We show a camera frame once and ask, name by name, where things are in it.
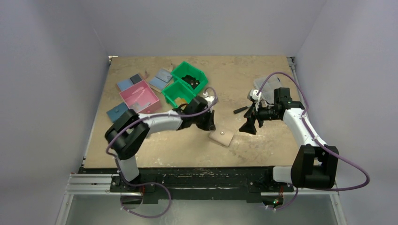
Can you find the clear plastic screw organizer box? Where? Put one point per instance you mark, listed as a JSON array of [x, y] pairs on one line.
[[267, 92]]

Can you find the beige leather card holder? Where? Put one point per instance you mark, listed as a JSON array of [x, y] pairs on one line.
[[223, 137]]

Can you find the dark blue closed card holder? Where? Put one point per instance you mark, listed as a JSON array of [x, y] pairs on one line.
[[116, 112]]

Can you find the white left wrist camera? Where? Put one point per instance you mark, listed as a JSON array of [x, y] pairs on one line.
[[209, 98]]

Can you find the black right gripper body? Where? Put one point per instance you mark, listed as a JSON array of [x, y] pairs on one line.
[[256, 115]]

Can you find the black parts in bin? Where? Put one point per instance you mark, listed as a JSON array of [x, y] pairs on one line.
[[191, 81]]

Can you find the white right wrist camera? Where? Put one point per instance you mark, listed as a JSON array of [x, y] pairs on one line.
[[254, 95]]

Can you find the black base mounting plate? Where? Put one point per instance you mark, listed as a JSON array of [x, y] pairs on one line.
[[253, 184]]

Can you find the green bin with black parts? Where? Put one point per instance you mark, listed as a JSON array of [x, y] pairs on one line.
[[186, 68]]

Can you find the green bin with yellow card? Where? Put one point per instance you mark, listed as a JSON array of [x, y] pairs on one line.
[[178, 89]]

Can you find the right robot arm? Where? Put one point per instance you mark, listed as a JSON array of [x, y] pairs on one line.
[[313, 167]]

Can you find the aluminium front frame rail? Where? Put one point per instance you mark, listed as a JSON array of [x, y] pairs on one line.
[[89, 201]]

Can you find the blue grey open card holder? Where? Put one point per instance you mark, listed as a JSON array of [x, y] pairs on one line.
[[129, 82]]

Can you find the black handled claw hammer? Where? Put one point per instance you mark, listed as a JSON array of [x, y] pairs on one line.
[[242, 109]]

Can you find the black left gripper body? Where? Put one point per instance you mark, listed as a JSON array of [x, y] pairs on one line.
[[203, 116]]

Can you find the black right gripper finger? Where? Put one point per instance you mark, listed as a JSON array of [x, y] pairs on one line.
[[249, 126], [250, 113]]

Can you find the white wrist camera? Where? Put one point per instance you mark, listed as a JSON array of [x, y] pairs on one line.
[[254, 95], [209, 98]]

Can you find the aluminium frame rail right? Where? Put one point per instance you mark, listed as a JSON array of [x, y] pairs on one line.
[[292, 65]]

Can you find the yellow card in bin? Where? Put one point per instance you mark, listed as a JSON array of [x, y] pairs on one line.
[[180, 101]]

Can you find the light blue open card holder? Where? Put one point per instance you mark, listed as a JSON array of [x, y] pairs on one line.
[[161, 80]]

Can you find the pink box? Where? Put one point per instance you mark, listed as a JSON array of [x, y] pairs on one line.
[[141, 98]]

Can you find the aluminium frame rail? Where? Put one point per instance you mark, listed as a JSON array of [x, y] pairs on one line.
[[292, 65], [89, 201]]

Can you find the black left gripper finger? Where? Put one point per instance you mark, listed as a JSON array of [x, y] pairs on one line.
[[207, 125], [211, 117]]

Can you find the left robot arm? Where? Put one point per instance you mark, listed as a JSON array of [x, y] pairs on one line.
[[127, 134]]

